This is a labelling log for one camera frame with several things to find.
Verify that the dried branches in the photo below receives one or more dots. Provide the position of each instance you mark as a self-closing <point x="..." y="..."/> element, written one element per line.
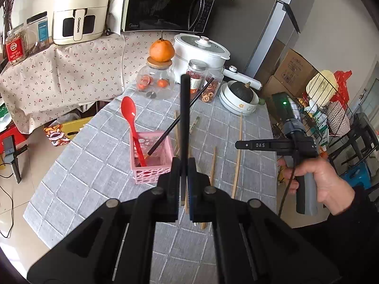
<point x="9" y="9"/>

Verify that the cartoon print bag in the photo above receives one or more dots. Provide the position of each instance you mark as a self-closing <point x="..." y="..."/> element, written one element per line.
<point x="56" y="134"/>

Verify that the red plastic bag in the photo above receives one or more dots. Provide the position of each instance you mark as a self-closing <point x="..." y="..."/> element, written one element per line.
<point x="343" y="85"/>

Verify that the phone on stand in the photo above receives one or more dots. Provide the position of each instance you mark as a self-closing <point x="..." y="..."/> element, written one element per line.
<point x="9" y="149"/>

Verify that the glass jar with wooden lid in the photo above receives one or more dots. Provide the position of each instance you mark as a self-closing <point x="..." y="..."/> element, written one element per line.
<point x="154" y="75"/>

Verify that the person's right hand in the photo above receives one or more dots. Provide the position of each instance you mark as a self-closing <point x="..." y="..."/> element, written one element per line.
<point x="331" y="183"/>

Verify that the jar of red dried fruit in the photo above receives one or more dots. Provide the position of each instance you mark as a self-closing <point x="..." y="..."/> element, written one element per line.
<point x="195" y="81"/>

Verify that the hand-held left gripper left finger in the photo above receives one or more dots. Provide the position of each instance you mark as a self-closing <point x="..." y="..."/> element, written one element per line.
<point x="174" y="196"/>

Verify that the red plastic stool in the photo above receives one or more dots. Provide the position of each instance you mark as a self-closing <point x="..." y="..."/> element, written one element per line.
<point x="11" y="133"/>

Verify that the person's right forearm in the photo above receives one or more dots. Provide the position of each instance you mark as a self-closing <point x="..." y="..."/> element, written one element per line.
<point x="349" y="242"/>

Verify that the white shallow dish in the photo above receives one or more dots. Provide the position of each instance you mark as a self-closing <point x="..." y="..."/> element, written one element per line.
<point x="237" y="106"/>

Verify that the black chair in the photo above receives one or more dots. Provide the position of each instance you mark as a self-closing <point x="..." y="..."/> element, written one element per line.
<point x="364" y="136"/>

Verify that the black chopstick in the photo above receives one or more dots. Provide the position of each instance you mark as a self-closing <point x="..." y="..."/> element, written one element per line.
<point x="165" y="134"/>
<point x="185" y="118"/>

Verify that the cream air fryer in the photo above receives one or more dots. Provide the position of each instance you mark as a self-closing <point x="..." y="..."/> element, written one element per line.
<point x="83" y="0"/>

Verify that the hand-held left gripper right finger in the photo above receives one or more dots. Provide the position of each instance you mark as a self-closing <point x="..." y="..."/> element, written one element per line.
<point x="191" y="196"/>

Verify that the small cardboard box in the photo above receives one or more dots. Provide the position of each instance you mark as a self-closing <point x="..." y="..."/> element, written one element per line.
<point x="269" y="87"/>

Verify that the clear container with black lid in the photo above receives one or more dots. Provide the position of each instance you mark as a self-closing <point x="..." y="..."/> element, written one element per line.
<point x="41" y="35"/>

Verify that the plastic jar with red label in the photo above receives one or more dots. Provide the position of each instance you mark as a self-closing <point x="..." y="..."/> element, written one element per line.
<point x="14" y="50"/>

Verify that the short wooden chopstick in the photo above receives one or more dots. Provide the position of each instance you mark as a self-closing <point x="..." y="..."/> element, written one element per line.
<point x="212" y="168"/>
<point x="194" y="124"/>
<point x="178" y="133"/>

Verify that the large cardboard box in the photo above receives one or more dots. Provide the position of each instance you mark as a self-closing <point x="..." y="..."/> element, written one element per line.
<point x="293" y="71"/>

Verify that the long wooden chopstick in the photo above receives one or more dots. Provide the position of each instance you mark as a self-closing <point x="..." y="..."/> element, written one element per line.
<point x="237" y="153"/>

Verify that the woven patterned bag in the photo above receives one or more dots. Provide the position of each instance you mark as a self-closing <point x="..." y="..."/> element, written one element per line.
<point x="337" y="119"/>

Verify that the grey checked tablecloth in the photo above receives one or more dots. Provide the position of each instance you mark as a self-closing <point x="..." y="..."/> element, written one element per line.
<point x="97" y="159"/>

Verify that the yellow plastic stool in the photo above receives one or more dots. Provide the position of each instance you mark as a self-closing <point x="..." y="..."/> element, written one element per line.
<point x="75" y="127"/>

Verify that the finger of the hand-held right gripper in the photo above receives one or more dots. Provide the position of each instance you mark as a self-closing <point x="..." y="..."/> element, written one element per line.
<point x="257" y="145"/>

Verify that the large orange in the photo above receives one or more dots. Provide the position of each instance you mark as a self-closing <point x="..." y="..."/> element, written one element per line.
<point x="161" y="50"/>

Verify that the pink perforated basket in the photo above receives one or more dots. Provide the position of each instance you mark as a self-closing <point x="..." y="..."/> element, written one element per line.
<point x="151" y="175"/>

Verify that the black microwave oven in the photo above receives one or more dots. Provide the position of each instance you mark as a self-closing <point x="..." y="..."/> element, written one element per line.
<point x="165" y="3"/>

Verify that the small orange in jar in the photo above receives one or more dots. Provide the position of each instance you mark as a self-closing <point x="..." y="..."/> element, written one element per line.
<point x="162" y="82"/>
<point x="142" y="81"/>

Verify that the silver refrigerator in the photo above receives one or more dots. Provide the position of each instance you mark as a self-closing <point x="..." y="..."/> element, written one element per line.
<point x="275" y="20"/>

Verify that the pale blue shallow dish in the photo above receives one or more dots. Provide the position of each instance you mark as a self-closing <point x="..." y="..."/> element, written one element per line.
<point x="239" y="112"/>

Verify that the floral print cloth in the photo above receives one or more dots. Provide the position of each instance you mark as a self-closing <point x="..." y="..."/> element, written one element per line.
<point x="83" y="71"/>

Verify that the red plastic spoon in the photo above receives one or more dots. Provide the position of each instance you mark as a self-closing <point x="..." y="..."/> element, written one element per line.
<point x="128" y="109"/>

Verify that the blue plastic stool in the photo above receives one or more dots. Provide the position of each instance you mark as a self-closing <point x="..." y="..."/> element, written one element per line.
<point x="359" y="176"/>

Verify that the white electric pot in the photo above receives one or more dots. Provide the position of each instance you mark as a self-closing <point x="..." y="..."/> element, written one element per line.
<point x="189" y="56"/>

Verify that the napa cabbage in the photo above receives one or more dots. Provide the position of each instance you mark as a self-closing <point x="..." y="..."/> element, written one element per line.
<point x="321" y="82"/>

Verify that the small round metal object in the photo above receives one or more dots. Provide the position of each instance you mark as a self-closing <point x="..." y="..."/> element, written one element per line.
<point x="152" y="94"/>

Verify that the jar of dried fruit slices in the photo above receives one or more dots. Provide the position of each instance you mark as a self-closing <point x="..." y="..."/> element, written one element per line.
<point x="212" y="91"/>

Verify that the dark green squash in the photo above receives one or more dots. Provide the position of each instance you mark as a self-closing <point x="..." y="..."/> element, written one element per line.
<point x="241" y="92"/>

